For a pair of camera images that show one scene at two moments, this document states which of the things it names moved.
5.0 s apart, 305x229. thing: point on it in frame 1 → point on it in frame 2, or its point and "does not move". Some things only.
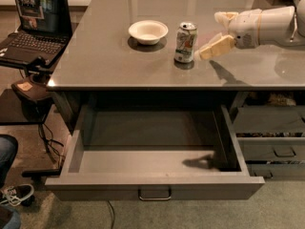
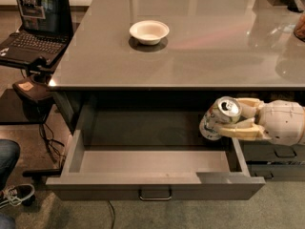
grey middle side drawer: [273, 149] does not move
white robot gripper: [245, 28] → [281, 122]
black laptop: [46, 25] does not move
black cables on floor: [46, 135] does not move
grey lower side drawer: [277, 172] does not move
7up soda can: [186, 42] → [223, 110]
